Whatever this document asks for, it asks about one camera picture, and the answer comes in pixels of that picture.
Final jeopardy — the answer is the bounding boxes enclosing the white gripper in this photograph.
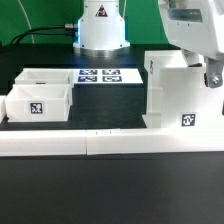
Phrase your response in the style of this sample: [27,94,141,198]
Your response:
[158,0,224,88]

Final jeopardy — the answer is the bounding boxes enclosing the white drawer cabinet box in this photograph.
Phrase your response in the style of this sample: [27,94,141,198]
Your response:
[143,50,224,128]

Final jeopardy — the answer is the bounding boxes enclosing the white drawer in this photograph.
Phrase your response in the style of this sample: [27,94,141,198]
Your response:
[15,68,74,86]
[5,84,72,122]

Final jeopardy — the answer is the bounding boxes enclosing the white front drawer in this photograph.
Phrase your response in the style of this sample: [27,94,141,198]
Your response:
[5,84,72,122]

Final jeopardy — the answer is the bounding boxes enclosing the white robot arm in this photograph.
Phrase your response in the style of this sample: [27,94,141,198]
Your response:
[73,0,224,88]

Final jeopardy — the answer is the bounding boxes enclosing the white marker sheet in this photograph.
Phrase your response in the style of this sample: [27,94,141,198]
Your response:
[73,68,143,84]

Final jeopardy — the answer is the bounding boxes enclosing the white front fence right piece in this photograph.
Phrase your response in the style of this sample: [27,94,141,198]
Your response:
[86,127,224,155]

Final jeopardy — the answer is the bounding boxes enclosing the white fence piece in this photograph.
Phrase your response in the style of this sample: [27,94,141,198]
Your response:
[0,95,6,123]
[0,130,87,157]
[86,127,224,155]

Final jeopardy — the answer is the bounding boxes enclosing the white front fence left piece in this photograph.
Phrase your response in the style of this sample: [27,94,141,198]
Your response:
[0,130,87,157]

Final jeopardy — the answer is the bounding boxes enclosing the black cables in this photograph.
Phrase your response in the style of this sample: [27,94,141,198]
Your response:
[9,23,80,46]

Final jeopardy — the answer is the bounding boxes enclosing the white thin cable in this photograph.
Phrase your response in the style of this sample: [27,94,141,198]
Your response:
[17,0,36,44]

